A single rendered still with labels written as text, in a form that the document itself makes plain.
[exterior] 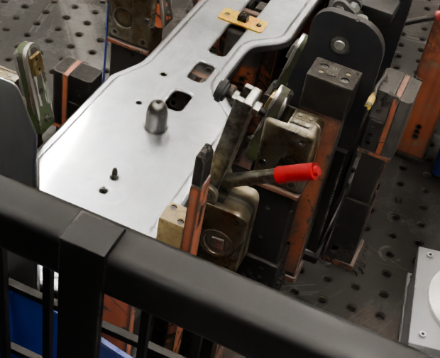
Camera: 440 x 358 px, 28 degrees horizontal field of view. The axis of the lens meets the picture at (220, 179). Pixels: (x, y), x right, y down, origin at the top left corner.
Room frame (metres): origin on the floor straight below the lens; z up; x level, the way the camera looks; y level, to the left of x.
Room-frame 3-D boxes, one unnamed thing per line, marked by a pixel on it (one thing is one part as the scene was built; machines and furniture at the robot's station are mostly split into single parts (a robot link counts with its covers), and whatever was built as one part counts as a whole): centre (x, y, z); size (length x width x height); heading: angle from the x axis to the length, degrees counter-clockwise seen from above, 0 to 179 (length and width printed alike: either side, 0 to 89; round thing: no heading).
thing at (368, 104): (1.05, -0.20, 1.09); 0.10 x 0.01 x 0.01; 164
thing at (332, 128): (1.04, -0.13, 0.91); 0.07 x 0.05 x 0.42; 74
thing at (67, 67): (1.10, 0.25, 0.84); 0.11 x 0.08 x 0.29; 74
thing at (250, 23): (1.31, 0.01, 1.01); 0.08 x 0.04 x 0.01; 73
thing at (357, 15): (1.16, -0.16, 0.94); 0.18 x 0.13 x 0.49; 164
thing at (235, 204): (0.82, -0.02, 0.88); 0.07 x 0.06 x 0.35; 74
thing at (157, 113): (0.98, 0.11, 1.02); 0.03 x 0.03 x 0.07
